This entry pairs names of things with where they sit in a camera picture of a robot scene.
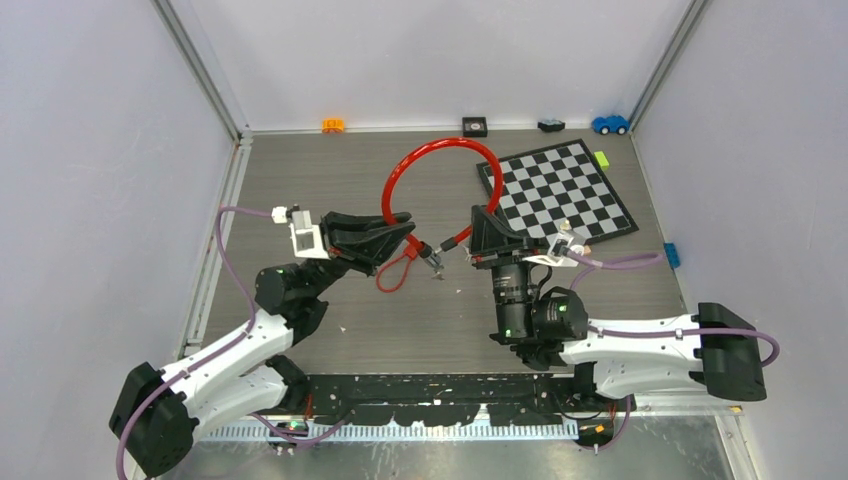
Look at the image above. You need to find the small black toy car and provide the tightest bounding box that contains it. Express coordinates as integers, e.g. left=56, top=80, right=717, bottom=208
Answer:
left=537, top=119, right=565, bottom=133

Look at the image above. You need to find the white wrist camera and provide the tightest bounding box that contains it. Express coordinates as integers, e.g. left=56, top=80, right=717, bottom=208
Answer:
left=271, top=205, right=330, bottom=260
left=525, top=221, right=594, bottom=268

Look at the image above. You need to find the lime green block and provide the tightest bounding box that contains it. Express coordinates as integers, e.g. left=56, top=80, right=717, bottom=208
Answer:
left=593, top=151, right=610, bottom=171

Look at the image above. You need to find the red hose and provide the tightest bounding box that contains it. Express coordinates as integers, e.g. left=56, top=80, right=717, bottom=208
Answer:
left=381, top=137, right=505, bottom=273

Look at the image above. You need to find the blue toy brick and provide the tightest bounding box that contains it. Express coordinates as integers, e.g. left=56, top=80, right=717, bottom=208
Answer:
left=663, top=242, right=682, bottom=270

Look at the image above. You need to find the blue toy car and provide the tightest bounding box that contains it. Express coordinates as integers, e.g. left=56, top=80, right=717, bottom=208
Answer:
left=591, top=115, right=630, bottom=135

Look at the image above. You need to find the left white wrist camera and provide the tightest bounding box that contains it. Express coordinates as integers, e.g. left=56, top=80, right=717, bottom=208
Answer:
left=271, top=205, right=330, bottom=260

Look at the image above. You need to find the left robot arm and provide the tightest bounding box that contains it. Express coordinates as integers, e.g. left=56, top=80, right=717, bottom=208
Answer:
left=109, top=206, right=415, bottom=479

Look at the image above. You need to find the aluminium front rail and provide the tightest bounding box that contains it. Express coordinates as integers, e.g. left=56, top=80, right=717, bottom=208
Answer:
left=140, top=370, right=745, bottom=444

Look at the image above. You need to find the black white chessboard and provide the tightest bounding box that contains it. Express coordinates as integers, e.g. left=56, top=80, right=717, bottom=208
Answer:
left=496, top=139, right=639, bottom=244

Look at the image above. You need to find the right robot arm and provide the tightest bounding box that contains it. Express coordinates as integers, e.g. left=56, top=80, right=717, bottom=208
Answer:
left=469, top=206, right=781, bottom=411

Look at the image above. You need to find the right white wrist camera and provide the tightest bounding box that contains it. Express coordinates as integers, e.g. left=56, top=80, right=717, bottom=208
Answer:
left=525, top=221, right=594, bottom=268

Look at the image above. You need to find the red cable padlock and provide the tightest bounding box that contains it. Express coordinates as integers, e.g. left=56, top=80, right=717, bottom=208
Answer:
left=375, top=246, right=418, bottom=293

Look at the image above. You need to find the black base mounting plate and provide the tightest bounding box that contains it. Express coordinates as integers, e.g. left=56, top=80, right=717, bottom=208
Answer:
left=260, top=373, right=636, bottom=427

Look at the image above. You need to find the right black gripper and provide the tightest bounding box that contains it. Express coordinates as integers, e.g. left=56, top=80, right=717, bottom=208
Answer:
left=469, top=204, right=549, bottom=339

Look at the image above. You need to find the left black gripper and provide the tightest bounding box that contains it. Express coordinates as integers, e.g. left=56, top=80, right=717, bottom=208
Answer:
left=301, top=212, right=413, bottom=301

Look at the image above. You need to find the orange toy block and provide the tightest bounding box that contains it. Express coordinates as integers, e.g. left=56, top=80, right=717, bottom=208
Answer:
left=321, top=118, right=346, bottom=134

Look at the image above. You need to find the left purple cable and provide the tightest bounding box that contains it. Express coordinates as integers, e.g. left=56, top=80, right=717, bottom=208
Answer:
left=116, top=205, right=352, bottom=480

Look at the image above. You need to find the small black box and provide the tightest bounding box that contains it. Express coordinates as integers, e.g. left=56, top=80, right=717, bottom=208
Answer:
left=462, top=116, right=488, bottom=138

